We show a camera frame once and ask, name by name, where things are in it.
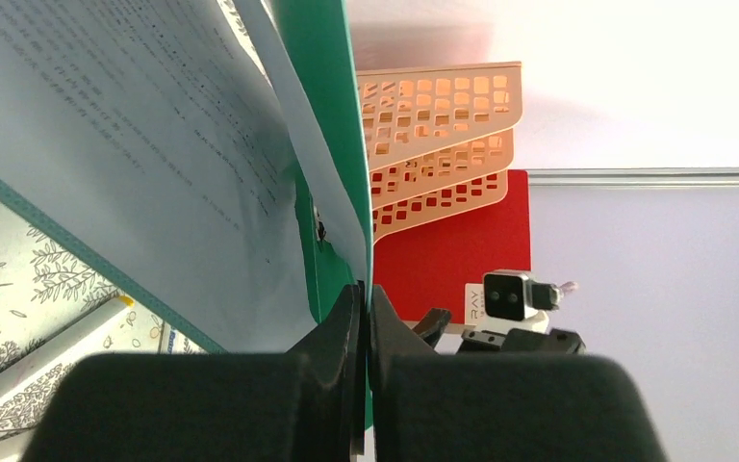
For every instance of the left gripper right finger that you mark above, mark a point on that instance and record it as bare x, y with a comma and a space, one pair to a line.
533, 404

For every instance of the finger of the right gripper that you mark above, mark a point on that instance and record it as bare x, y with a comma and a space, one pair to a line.
432, 326

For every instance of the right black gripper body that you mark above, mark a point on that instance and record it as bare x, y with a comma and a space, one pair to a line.
518, 340

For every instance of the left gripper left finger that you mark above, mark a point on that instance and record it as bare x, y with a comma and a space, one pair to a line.
305, 404

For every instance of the red folder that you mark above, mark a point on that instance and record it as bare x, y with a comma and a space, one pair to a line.
429, 266

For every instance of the peach plastic file organizer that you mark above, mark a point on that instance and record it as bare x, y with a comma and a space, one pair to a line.
439, 140

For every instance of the white paper sheets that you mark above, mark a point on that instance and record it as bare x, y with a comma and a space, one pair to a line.
172, 166

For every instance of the floral table mat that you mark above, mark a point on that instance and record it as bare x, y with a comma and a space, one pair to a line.
43, 290

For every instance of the yellow tipped white marker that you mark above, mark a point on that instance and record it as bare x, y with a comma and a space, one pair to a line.
42, 359

